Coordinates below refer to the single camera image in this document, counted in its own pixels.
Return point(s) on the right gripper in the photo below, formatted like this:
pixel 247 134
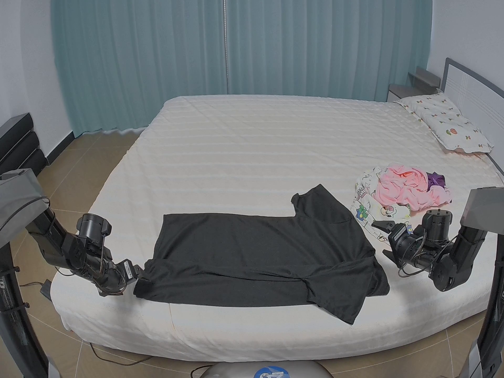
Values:
pixel 407 252

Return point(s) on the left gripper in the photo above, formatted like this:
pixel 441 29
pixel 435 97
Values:
pixel 112 282

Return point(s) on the black T-shirt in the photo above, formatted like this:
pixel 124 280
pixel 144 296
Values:
pixel 256 250

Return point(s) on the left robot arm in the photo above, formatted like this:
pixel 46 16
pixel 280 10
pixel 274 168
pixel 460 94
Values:
pixel 51 238

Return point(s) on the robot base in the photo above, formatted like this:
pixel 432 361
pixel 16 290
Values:
pixel 236 370

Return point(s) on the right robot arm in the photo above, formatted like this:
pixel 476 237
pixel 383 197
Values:
pixel 460 258

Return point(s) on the pile of clothes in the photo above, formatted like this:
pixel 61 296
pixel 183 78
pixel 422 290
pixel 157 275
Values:
pixel 397 189

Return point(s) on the bed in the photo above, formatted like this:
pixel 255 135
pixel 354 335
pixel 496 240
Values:
pixel 256 152

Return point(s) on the black power adapter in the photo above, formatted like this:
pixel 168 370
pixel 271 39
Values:
pixel 45 289

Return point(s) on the white printed pillow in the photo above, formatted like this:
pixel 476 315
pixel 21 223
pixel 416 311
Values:
pixel 445 120

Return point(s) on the grey bedside table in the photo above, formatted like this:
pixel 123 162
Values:
pixel 413 87

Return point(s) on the black chest of drawers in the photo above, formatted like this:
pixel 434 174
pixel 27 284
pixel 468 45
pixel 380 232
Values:
pixel 19 140

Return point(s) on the blue-green curtain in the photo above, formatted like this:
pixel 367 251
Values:
pixel 137 53
pixel 315 34

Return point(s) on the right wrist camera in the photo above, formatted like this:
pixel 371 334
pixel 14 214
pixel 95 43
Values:
pixel 402 234

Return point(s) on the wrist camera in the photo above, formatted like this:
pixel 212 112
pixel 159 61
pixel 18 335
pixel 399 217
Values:
pixel 402 234
pixel 127 269

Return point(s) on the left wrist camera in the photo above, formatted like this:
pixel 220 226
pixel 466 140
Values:
pixel 127 269

